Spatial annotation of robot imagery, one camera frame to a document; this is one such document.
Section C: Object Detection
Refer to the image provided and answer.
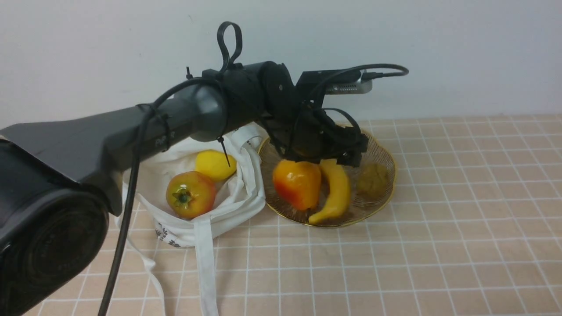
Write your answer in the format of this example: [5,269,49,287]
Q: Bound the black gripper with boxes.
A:
[266,105,368,167]

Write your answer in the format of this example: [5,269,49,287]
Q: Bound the yellow banana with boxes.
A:
[308,159,351,225]

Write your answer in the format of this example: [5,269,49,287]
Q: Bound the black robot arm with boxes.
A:
[1,61,378,316]

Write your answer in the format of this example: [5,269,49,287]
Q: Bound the white cloth tote bag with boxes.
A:
[134,123,266,316]

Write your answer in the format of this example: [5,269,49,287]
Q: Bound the orange-red pear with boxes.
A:
[272,160,322,211]

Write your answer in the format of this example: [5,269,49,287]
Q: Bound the clear gold-rimmed glass bowl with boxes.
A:
[258,128,398,229]

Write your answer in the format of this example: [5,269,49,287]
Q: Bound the yellow lemon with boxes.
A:
[195,150,237,182]

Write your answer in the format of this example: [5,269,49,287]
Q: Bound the red-orange persimmon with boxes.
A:
[165,171,217,220]

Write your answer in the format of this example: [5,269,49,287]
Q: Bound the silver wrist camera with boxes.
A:
[296,70,373,101]

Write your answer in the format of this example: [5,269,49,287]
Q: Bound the black cable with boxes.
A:
[97,21,410,316]

